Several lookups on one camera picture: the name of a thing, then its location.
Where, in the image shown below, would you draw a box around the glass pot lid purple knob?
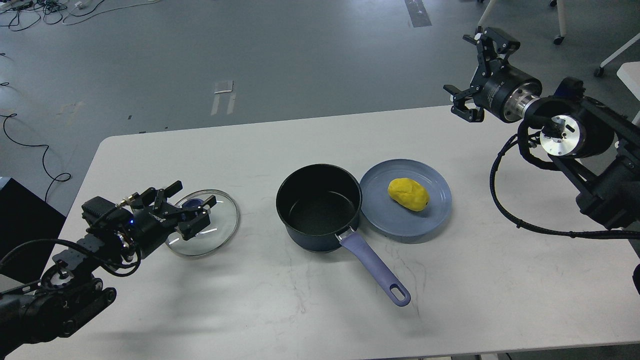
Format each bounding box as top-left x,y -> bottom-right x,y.
165,189 -> 240,259

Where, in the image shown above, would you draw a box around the white furniture at right edge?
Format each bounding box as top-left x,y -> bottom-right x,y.
593,32 -> 640,100

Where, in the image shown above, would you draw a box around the white chair legs with casters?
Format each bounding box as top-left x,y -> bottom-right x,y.
475,0 -> 569,45

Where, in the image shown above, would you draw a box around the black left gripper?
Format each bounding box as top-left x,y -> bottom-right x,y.
129,180 -> 217,258

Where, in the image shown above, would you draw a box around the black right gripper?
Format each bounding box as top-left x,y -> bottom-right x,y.
443,27 -> 542,123

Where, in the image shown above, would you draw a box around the dark blue saucepan purple handle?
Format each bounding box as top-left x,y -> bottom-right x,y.
275,163 -> 411,307

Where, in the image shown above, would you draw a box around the tangled cables top left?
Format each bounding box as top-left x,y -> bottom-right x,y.
0,0 -> 161,33

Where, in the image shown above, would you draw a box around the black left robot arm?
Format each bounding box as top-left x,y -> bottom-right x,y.
1,181 -> 217,359

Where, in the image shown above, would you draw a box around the blue round plate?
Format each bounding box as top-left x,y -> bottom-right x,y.
359,159 -> 453,243

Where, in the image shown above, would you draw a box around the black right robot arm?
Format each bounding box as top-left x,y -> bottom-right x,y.
443,27 -> 640,240

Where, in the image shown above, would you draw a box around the black floor cable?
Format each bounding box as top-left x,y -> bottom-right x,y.
0,114 -> 72,203

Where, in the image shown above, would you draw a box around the black box at left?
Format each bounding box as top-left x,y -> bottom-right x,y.
0,177 -> 66,283

